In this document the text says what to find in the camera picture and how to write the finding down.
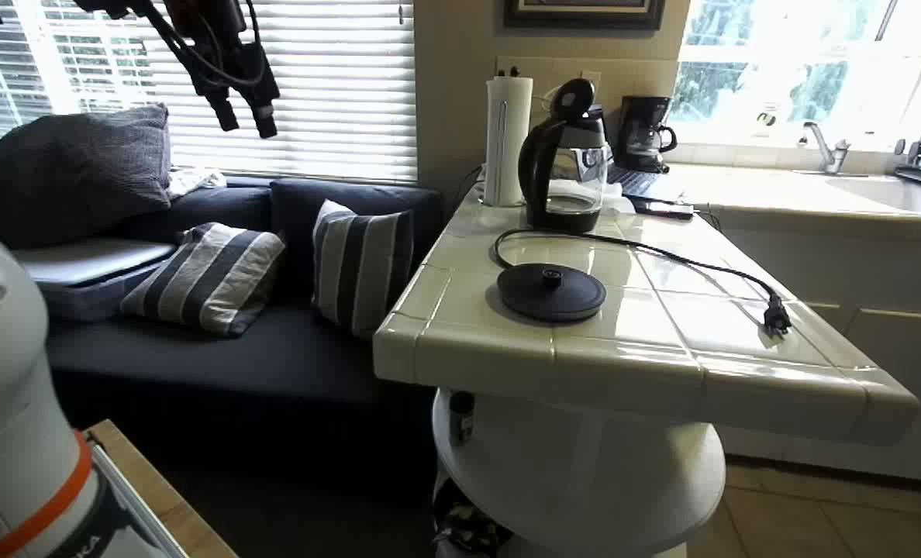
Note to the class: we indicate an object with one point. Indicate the upright striped pillow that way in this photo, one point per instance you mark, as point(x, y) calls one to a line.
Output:
point(359, 268)

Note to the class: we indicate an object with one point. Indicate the wide striped pillow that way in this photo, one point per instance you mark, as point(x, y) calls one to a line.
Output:
point(205, 280)

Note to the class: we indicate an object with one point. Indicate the black round kettle base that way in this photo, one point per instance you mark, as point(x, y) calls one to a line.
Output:
point(550, 291)

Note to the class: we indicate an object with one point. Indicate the grey closed laptop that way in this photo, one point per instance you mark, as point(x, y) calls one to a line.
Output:
point(90, 258)

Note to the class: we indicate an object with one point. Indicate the dark blue sofa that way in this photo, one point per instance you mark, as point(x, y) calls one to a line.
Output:
point(252, 372)

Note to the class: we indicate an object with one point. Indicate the chrome sink faucet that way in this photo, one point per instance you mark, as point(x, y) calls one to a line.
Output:
point(829, 154)

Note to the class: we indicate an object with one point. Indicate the white crumpled cloth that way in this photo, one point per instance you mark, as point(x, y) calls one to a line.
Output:
point(195, 182)

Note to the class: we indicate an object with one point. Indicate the white window blinds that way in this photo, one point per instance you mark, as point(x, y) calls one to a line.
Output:
point(345, 93)

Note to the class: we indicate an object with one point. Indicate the white round pedestal base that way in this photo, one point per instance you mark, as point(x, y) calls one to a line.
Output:
point(584, 476)

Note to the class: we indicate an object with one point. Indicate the black drip coffee maker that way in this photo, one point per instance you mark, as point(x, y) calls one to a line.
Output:
point(643, 131)

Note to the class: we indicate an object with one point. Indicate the white kitchen cabinet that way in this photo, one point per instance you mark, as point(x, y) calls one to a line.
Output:
point(872, 297)

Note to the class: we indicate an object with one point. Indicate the black flat phone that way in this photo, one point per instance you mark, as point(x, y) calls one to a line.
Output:
point(662, 204)

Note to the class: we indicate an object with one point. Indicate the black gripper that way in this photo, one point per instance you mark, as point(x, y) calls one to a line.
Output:
point(215, 41)

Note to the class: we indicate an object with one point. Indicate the white paper towel roll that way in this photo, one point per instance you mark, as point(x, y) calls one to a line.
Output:
point(505, 141)

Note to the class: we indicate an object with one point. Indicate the dark framed wall picture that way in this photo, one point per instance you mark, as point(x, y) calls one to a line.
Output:
point(584, 14)

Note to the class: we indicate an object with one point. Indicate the large dark grey pillow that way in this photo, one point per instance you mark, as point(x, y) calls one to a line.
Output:
point(74, 174)

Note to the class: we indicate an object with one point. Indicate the black glass electric kettle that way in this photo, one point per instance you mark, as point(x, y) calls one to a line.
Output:
point(565, 164)

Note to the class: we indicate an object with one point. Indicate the blue flat cushion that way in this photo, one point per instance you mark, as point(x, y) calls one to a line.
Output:
point(90, 297)

